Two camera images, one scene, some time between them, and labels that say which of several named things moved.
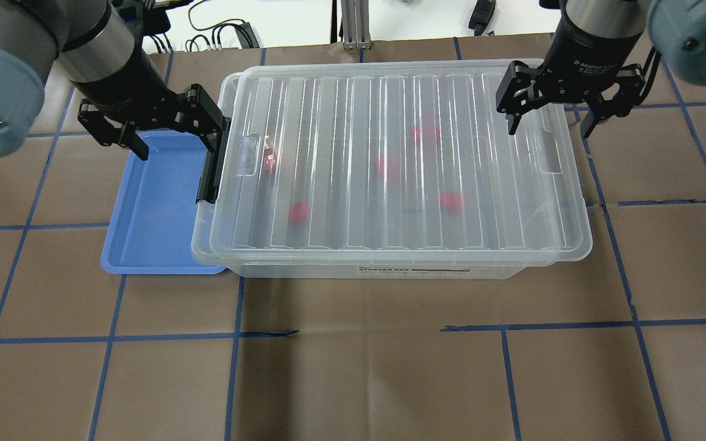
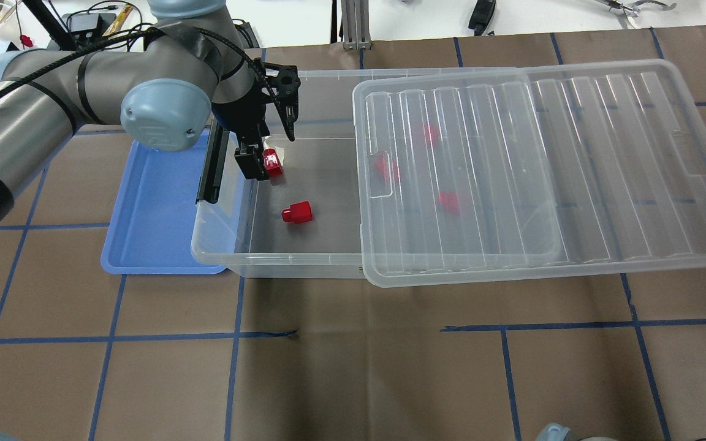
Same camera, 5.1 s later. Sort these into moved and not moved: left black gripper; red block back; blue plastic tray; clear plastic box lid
Moved: clear plastic box lid; left black gripper
Not moved: blue plastic tray; red block back
